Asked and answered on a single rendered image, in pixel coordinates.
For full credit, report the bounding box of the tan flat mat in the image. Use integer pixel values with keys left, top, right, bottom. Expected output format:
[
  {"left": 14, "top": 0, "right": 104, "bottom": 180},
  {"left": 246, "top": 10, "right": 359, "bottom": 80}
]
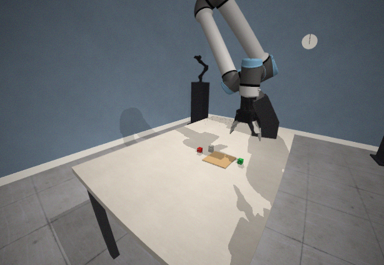
[{"left": 202, "top": 151, "right": 236, "bottom": 169}]

